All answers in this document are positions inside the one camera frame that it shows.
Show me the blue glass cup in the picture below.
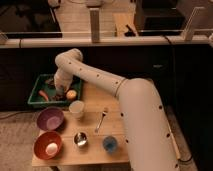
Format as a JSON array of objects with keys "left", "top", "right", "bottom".
[{"left": 102, "top": 136, "right": 118, "bottom": 154}]

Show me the small metal cup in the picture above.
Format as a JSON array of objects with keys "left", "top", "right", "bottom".
[{"left": 74, "top": 132, "right": 87, "bottom": 148}]

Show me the orange carrot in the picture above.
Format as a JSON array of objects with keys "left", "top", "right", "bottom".
[{"left": 38, "top": 90, "right": 49, "bottom": 101}]

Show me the orange fruit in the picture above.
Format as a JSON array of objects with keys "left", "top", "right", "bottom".
[{"left": 66, "top": 90, "right": 77, "bottom": 100}]

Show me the white horizontal rail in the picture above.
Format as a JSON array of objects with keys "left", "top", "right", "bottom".
[{"left": 0, "top": 35, "right": 213, "bottom": 49}]

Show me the dark grapes bunch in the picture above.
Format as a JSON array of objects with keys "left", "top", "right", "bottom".
[{"left": 51, "top": 93, "right": 66, "bottom": 101}]

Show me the purple bowl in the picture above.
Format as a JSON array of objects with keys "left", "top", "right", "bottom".
[{"left": 36, "top": 107, "right": 64, "bottom": 131}]

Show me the green plastic tray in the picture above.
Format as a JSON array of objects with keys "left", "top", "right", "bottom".
[{"left": 27, "top": 73, "right": 84, "bottom": 109}]

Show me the white paper cup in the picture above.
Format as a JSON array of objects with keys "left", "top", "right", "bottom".
[{"left": 69, "top": 100, "right": 85, "bottom": 119}]

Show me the red bowl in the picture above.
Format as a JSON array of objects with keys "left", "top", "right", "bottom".
[{"left": 34, "top": 131, "right": 62, "bottom": 160}]

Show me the white angled bracket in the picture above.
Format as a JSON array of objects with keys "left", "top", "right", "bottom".
[{"left": 181, "top": 6, "right": 205, "bottom": 41}]

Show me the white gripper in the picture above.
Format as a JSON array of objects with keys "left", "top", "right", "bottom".
[{"left": 54, "top": 70, "right": 72, "bottom": 95}]

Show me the white egg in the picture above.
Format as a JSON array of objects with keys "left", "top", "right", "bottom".
[{"left": 46, "top": 143, "right": 58, "bottom": 155}]

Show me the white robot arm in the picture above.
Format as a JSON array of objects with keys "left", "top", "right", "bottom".
[{"left": 54, "top": 48, "right": 180, "bottom": 171}]

